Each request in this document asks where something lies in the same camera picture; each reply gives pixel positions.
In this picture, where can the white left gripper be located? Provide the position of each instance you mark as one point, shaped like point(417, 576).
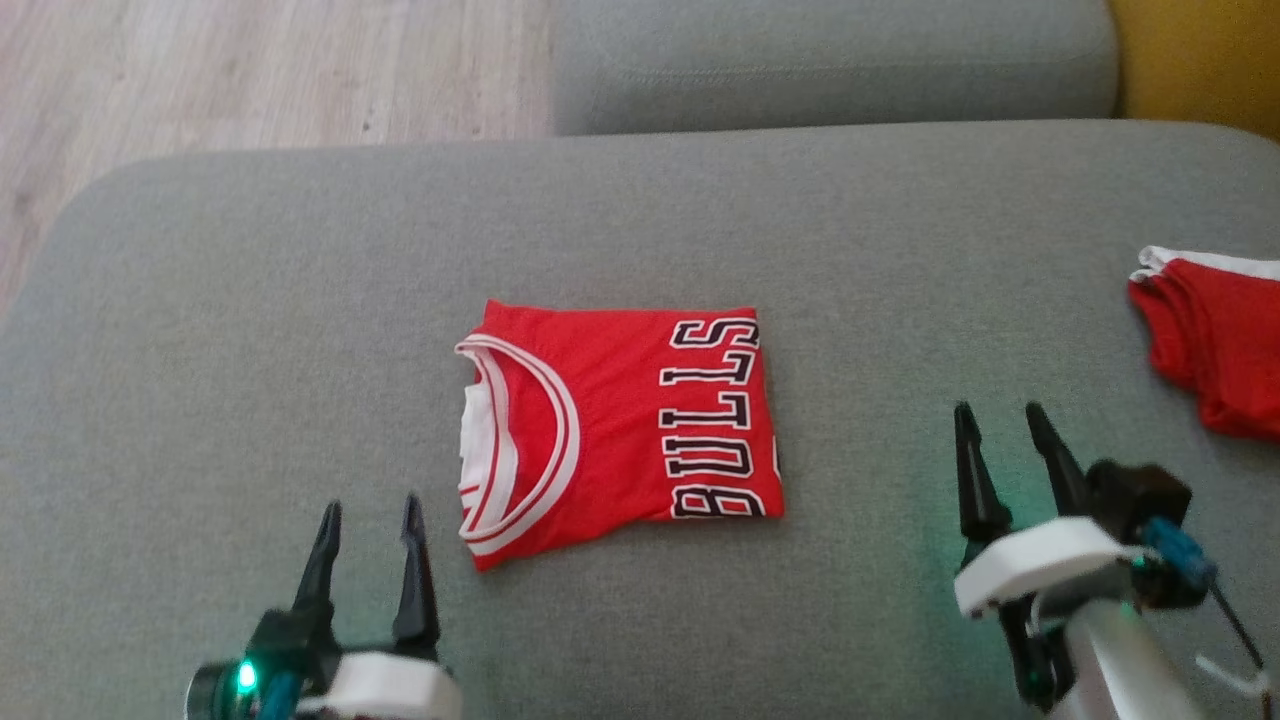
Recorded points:
point(390, 690)

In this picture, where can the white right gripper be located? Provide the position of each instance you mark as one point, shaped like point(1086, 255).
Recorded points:
point(1040, 560)

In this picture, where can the red shorts with white band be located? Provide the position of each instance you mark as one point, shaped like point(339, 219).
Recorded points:
point(1220, 340)

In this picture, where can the red Bulls jersey white sleeves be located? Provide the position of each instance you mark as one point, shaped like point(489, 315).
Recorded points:
point(620, 430)

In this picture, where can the large grey sofa chaise cushion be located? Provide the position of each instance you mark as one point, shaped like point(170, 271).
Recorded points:
point(700, 220)

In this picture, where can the yellow sofa backrest cushion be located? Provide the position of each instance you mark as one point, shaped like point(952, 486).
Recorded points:
point(1200, 50)

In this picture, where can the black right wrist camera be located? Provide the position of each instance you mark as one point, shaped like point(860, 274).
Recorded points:
point(1135, 495)

